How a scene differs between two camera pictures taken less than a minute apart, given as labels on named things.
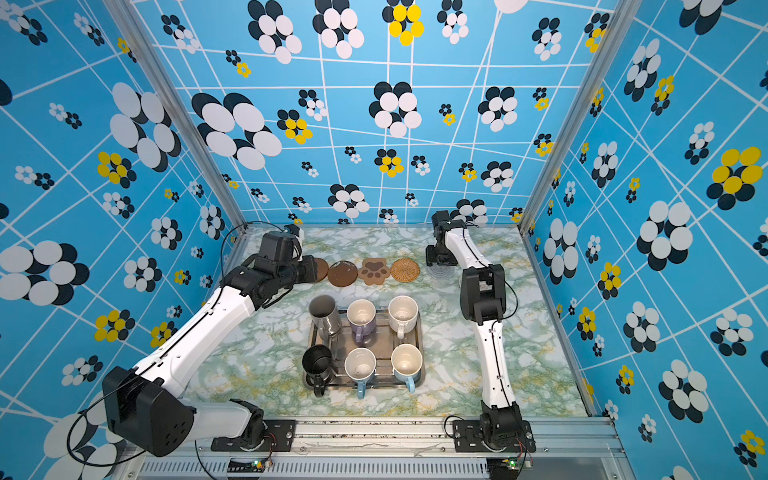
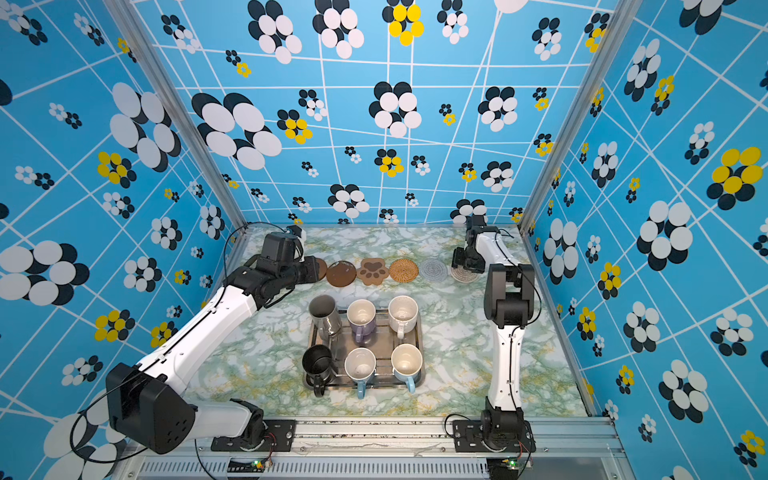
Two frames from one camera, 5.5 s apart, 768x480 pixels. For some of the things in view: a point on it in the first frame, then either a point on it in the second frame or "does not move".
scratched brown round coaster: (343, 273) does not move
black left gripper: (311, 275) does not move
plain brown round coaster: (322, 269) does not move
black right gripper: (431, 259) → (458, 260)
